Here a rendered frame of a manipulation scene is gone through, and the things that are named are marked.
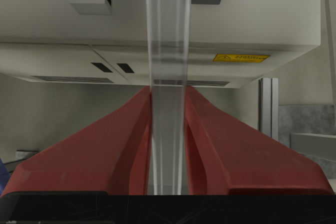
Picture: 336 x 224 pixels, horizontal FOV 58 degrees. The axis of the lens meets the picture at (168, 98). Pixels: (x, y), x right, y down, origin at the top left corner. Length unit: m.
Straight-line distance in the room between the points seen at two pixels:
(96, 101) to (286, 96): 0.67
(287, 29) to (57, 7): 0.34
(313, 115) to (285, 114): 0.10
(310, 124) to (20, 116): 1.01
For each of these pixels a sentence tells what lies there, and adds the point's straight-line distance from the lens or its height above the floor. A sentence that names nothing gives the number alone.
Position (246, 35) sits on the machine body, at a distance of 0.47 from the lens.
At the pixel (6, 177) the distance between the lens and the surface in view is 0.22.
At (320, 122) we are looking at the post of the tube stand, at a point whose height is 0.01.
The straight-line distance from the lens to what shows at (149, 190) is 0.21.
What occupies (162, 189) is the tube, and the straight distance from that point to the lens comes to 0.16.
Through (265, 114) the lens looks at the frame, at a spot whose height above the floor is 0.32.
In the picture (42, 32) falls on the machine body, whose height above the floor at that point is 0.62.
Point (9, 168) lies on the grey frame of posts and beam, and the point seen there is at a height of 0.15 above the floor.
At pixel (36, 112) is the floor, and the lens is 1.17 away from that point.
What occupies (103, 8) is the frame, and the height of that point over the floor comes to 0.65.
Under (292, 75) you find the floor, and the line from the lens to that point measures 1.15.
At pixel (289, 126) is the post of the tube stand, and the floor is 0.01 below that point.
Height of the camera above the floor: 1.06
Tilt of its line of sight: 85 degrees down
